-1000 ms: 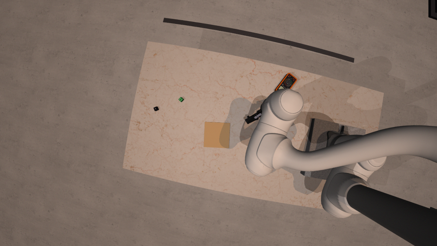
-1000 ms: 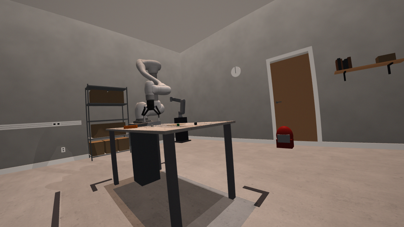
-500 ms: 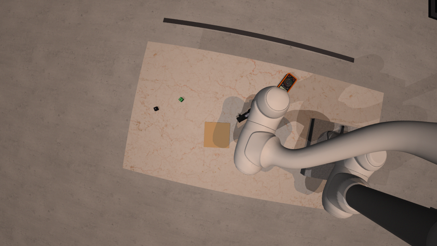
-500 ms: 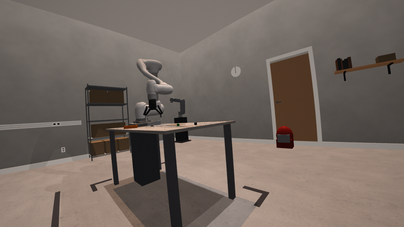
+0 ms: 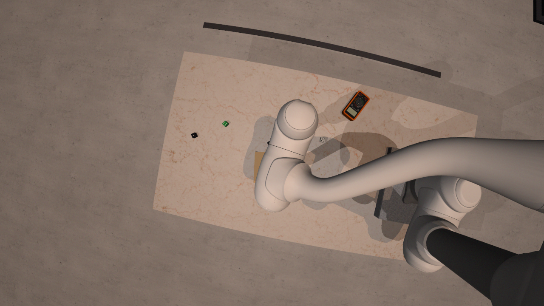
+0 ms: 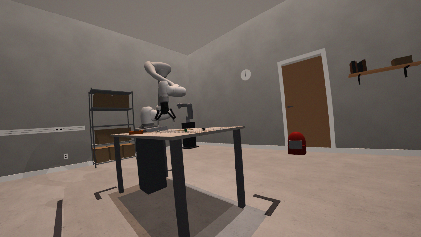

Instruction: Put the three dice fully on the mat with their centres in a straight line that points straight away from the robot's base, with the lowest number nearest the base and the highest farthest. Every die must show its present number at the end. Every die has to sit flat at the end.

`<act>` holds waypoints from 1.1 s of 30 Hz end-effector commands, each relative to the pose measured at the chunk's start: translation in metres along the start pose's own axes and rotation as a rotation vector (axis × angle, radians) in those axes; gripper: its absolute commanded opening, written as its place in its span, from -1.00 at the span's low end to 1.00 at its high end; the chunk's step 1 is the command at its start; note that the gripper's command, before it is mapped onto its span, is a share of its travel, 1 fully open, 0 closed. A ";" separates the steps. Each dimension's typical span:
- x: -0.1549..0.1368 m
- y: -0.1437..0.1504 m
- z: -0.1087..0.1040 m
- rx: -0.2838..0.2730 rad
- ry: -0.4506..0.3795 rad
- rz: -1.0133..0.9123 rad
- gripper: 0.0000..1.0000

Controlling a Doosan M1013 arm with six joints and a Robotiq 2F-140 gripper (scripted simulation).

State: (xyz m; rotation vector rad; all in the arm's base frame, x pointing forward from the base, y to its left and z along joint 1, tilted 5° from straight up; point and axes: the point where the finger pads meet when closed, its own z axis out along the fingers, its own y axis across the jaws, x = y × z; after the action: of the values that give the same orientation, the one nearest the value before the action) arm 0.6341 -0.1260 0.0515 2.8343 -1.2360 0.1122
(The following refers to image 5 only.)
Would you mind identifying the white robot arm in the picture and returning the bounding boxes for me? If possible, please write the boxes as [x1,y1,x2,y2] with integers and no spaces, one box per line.
[255,99,544,306]

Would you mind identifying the tan flat mat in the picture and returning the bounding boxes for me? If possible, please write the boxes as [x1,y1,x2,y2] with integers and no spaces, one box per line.
[254,152,265,183]

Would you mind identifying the orange digital multimeter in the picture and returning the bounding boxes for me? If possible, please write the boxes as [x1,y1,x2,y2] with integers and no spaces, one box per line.
[342,91,370,121]

